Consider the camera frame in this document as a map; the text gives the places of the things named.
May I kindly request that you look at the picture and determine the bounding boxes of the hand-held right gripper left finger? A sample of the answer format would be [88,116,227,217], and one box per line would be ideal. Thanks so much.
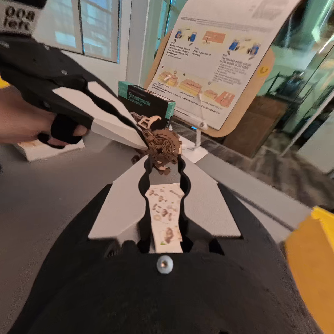
[88,155,153,252]

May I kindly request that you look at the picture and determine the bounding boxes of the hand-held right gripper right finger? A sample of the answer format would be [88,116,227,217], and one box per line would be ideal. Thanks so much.
[178,155,241,252]

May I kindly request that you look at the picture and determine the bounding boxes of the white document stand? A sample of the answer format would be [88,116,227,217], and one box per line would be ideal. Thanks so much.
[172,108,209,164]

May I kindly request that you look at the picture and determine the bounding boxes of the white flat box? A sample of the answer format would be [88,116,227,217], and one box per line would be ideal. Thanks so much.
[14,140,86,162]

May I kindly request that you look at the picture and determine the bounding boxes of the yellow plastic bin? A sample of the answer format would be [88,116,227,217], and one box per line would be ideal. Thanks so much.
[284,206,334,334]

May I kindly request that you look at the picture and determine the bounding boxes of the black model kit box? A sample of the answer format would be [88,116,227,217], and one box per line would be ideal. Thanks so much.
[118,81,176,129]

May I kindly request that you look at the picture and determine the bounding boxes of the illustrated instruction booklet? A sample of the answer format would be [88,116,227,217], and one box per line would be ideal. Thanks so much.
[145,183,184,253]

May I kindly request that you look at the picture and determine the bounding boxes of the frosted glass window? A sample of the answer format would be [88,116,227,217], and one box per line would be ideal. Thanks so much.
[34,0,122,64]

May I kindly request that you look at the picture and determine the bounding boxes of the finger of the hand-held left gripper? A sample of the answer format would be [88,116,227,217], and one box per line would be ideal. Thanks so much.
[52,87,150,151]
[86,81,143,131]

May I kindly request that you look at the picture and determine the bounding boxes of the wooden gear model assembly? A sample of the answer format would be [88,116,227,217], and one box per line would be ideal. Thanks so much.
[130,112,182,176]

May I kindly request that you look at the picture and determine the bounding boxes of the printed instruction sheet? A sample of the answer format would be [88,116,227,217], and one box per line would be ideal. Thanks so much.
[147,0,303,130]

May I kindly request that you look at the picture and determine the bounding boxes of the brown cardboard box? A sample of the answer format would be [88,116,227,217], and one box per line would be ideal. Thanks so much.
[223,95,287,158]

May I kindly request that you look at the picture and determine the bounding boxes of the person's left hand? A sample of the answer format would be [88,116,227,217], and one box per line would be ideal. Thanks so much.
[0,86,89,149]

